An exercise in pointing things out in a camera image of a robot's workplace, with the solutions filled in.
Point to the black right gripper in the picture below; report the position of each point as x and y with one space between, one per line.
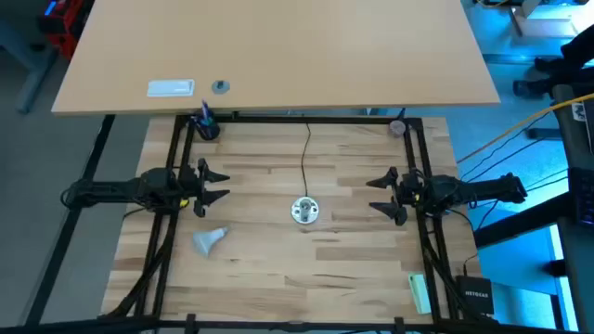
406 192

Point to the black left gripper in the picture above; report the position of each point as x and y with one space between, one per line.
200 185

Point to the white lightbulb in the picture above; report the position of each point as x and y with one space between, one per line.
206 241

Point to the chrome lamp socket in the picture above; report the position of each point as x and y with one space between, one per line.
305 210

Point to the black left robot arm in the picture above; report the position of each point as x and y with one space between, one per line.
116 190

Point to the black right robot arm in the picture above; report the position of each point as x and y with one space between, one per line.
487 189

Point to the dark pen cup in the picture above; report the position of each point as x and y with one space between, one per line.
207 130

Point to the round grey puck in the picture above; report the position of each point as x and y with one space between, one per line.
397 127

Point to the blue pen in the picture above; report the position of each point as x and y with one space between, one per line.
204 109

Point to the green sticky note pad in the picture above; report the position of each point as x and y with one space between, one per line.
419 293

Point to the white rectangular plate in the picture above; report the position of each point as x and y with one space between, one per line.
171 87

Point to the holder with blue pens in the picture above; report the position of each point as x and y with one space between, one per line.
278 46

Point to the black side table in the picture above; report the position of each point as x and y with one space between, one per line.
573 153

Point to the black keyboard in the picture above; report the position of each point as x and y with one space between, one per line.
584 195

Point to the grey desk leg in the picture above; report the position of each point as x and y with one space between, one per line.
34 79

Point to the red toolbox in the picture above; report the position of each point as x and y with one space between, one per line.
69 23

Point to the person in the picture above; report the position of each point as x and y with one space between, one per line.
575 51

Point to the white box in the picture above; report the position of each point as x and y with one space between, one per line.
547 14

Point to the black metal frame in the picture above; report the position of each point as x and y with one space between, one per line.
325 119

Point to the black frame clip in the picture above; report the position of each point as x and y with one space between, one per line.
190 322
399 324

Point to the black Netgear switch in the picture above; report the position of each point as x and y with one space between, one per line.
475 294

